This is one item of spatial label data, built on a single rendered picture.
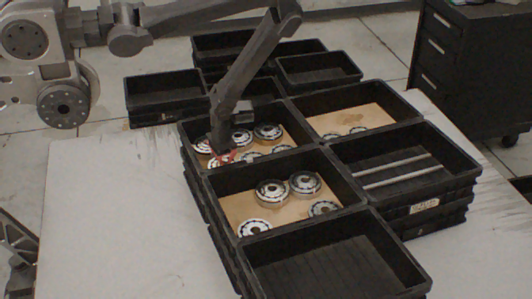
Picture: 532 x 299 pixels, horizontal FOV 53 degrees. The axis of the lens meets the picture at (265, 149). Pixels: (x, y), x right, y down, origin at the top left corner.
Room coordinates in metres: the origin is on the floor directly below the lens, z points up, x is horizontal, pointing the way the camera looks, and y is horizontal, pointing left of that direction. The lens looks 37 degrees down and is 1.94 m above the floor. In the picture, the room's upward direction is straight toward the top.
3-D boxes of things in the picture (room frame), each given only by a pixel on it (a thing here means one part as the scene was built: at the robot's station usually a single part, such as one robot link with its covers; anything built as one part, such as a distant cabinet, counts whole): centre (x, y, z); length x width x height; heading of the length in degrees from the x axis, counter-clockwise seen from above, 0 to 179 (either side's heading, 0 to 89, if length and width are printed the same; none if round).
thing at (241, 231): (1.05, 0.03, 0.86); 0.10 x 0.10 x 0.01
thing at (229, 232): (1.16, -0.05, 0.92); 0.40 x 0.30 x 0.02; 112
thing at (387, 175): (1.31, -0.42, 0.87); 0.40 x 0.30 x 0.11; 112
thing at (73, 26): (1.09, 0.40, 1.45); 0.09 x 0.08 x 0.12; 15
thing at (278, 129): (1.54, -0.01, 0.86); 0.10 x 0.10 x 0.01
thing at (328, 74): (2.52, -0.28, 0.37); 0.40 x 0.30 x 0.45; 105
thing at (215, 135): (1.33, 0.14, 0.99); 0.10 x 0.07 x 0.07; 28
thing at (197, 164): (1.43, 0.06, 0.92); 0.40 x 0.30 x 0.02; 112
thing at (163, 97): (2.31, 0.50, 0.37); 0.40 x 0.30 x 0.45; 105
